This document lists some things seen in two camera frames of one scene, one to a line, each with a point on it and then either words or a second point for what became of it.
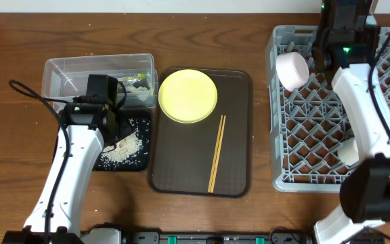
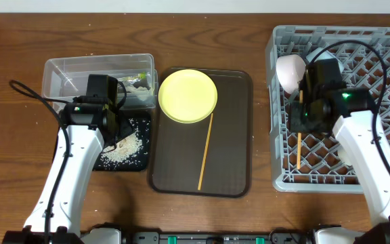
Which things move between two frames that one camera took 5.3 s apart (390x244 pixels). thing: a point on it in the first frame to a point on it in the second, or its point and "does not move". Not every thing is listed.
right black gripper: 319,54 to 303,122
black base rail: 282,237 does not move
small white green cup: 349,153 does not move
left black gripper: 126,127 does not move
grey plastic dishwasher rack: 308,125 does not move
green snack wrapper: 134,78 does not move
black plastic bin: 130,152 does not move
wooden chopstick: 217,159 to 299,134
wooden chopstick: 217,156 to 199,186
